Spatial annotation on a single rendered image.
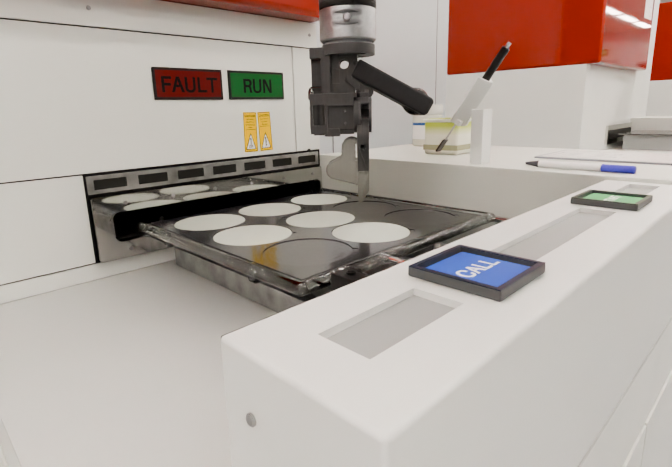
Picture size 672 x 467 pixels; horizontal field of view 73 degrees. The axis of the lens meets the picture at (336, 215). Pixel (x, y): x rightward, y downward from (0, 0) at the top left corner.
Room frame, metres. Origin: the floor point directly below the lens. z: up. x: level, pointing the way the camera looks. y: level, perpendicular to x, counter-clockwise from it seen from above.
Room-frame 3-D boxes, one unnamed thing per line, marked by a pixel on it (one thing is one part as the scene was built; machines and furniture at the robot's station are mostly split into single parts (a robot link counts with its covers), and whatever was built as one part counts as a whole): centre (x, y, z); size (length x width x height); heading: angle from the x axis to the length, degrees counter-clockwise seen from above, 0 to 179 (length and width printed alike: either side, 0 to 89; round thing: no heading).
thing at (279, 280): (0.52, 0.16, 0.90); 0.37 x 0.01 x 0.01; 44
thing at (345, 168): (0.63, -0.02, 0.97); 0.06 x 0.03 x 0.09; 86
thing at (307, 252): (0.65, 0.03, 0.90); 0.34 x 0.34 x 0.01; 44
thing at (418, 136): (1.10, -0.22, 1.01); 0.07 x 0.07 x 0.10
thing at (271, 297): (0.52, 0.07, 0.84); 0.50 x 0.02 x 0.03; 44
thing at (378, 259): (0.52, -0.10, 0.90); 0.38 x 0.01 x 0.01; 134
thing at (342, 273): (0.40, -0.01, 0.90); 0.04 x 0.02 x 0.03; 44
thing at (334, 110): (0.64, -0.01, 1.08); 0.09 x 0.08 x 0.12; 86
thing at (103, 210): (0.78, 0.19, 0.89); 0.44 x 0.02 x 0.10; 134
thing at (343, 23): (0.64, -0.02, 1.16); 0.08 x 0.08 x 0.05
